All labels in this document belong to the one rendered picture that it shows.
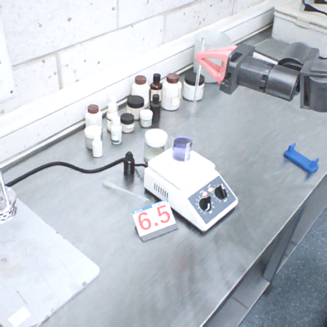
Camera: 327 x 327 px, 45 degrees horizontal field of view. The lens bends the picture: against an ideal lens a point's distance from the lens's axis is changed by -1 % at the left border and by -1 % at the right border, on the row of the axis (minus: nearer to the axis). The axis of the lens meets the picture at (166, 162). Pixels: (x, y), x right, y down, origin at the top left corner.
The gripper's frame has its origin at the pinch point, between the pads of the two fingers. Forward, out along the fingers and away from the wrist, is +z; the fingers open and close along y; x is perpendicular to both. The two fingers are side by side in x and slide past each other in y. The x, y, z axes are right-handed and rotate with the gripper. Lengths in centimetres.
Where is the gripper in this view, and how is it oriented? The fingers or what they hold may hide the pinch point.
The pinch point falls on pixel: (200, 57)
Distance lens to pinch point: 81.6
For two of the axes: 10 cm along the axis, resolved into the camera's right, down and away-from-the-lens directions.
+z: -8.7, -3.7, 3.3
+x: -0.7, 7.5, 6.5
